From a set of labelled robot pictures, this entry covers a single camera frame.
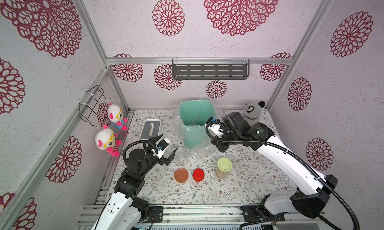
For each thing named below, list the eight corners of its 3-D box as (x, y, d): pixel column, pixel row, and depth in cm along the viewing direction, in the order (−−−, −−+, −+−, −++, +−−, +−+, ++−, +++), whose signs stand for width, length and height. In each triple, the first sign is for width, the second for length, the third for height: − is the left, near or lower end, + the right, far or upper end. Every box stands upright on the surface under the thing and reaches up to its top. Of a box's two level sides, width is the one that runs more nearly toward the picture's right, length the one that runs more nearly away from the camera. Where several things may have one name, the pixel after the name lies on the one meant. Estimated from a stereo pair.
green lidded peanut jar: (215, 179, 87) (218, 170, 77) (214, 167, 92) (217, 157, 81) (228, 179, 87) (233, 170, 77) (226, 167, 92) (230, 157, 81)
